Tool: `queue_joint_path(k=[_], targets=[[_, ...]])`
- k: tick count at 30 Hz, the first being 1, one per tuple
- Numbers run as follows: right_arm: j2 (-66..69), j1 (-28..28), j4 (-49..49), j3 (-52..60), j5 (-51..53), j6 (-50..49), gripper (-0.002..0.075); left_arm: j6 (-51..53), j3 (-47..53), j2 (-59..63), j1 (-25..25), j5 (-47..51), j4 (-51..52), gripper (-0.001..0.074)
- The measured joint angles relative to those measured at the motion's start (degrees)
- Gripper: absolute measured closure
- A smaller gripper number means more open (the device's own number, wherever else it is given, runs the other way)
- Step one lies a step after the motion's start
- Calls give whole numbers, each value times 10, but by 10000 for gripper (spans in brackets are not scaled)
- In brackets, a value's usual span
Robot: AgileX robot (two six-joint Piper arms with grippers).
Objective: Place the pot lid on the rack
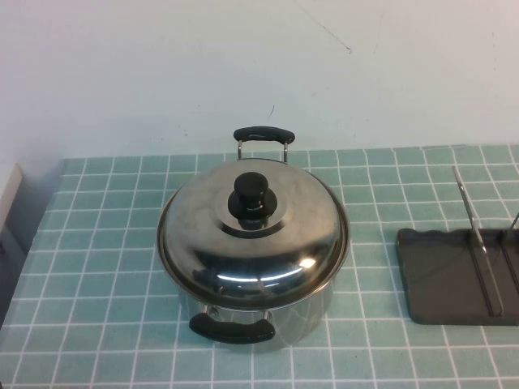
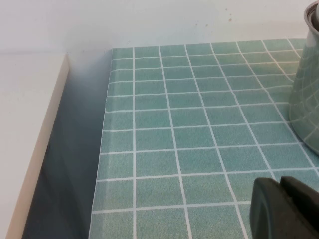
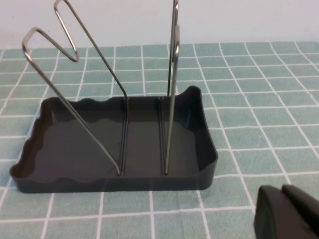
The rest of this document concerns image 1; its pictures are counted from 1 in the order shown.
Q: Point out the steel pot lid black knob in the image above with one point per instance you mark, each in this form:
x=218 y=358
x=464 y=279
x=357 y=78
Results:
x=202 y=227

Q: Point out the dark grey lid rack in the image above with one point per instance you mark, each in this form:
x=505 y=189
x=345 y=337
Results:
x=438 y=283

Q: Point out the green tile pattern tablecloth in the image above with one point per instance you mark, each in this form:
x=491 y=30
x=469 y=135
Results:
x=101 y=243

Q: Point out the beige board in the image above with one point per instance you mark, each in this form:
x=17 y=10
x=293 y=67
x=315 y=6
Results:
x=12 y=194

